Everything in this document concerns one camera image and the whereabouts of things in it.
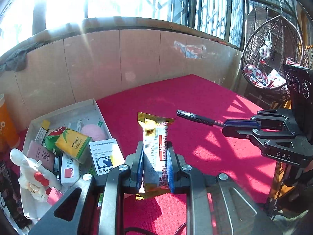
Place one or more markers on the white cardboard tray box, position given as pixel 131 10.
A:
pixel 63 113

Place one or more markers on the grey white sealant box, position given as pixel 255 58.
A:
pixel 69 173

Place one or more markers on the brown woven panel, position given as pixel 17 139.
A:
pixel 256 17

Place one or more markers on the white yellow blue medicine box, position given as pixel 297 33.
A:
pixel 105 156

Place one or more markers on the green packet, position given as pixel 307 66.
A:
pixel 101 199

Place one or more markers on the small white hanging plush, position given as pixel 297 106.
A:
pixel 266 49

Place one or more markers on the grey cloth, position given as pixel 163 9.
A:
pixel 17 58

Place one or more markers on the small black metal object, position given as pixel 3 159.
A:
pixel 57 166

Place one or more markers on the orange wooden rack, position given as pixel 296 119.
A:
pixel 308 29

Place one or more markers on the orange container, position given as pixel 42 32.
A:
pixel 8 127

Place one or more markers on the red table mat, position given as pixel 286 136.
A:
pixel 195 95

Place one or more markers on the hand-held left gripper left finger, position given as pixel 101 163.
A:
pixel 140 171

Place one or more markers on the pink box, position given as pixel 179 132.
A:
pixel 39 154

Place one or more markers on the white plush cat toy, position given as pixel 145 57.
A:
pixel 27 171

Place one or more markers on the small pink packet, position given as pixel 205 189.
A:
pixel 54 195

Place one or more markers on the wicker hanging egg chair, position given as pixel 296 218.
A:
pixel 254 53

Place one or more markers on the yellow black white box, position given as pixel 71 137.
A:
pixel 41 133

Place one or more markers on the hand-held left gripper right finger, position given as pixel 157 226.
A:
pixel 170 173

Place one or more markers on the red white patterned cushion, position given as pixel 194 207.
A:
pixel 251 72
pixel 291 61

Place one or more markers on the yellow snack bar packet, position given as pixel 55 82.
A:
pixel 154 151

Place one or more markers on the window with metal grille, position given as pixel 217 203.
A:
pixel 215 9

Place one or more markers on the black pen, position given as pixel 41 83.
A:
pixel 195 116

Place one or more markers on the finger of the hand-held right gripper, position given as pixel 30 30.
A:
pixel 244 123
pixel 244 133

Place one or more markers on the green yellow drink carton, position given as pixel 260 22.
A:
pixel 73 144

